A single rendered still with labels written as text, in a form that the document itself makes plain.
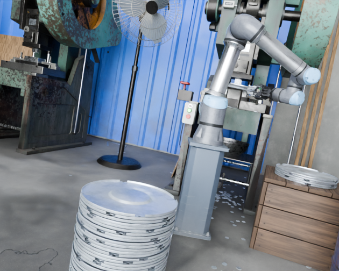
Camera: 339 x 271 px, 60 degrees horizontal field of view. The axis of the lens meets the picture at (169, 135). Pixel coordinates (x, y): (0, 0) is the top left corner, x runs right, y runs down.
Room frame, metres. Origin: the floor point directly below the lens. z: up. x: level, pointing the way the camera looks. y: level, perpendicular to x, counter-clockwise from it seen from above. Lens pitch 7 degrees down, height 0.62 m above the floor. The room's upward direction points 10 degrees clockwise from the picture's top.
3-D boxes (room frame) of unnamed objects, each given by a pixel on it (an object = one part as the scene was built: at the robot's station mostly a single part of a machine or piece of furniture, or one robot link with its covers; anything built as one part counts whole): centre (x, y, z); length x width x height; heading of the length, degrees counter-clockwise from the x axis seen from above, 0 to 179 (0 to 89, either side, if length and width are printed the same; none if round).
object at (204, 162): (1.44, -0.19, 0.23); 0.19 x 0.19 x 0.45; 0
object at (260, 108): (2.18, -0.42, 0.68); 0.45 x 0.30 x 0.06; 75
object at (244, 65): (2.14, -0.41, 1.04); 0.17 x 0.15 x 0.30; 165
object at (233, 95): (2.01, -0.37, 0.72); 0.25 x 0.14 x 0.14; 165
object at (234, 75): (2.19, -0.42, 0.86); 0.20 x 0.16 x 0.05; 75
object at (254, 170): (2.25, -0.71, 0.45); 0.92 x 0.12 x 0.90; 165
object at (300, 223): (1.47, -0.71, 0.18); 0.40 x 0.38 x 0.35; 162
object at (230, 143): (2.18, -0.42, 0.36); 0.34 x 0.34 x 0.10
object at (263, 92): (1.70, -0.49, 0.76); 0.12 x 0.09 x 0.08; 37
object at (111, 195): (0.87, 0.08, 0.32); 0.29 x 0.29 x 0.01
